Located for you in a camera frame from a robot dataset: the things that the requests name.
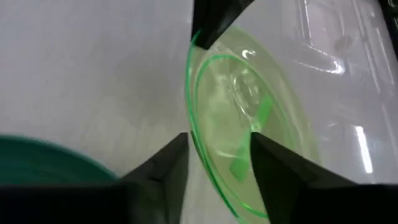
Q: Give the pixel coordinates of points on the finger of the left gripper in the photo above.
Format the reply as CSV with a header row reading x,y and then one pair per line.
x,y
214,21

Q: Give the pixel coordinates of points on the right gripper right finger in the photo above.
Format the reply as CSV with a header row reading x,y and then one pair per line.
x,y
289,186

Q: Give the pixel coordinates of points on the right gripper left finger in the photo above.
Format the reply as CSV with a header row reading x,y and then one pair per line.
x,y
164,186

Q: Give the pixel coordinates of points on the translucent green plastic plate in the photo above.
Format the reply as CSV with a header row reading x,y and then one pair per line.
x,y
224,109

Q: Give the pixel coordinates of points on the teal plastic plate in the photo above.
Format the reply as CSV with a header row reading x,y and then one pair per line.
x,y
46,161

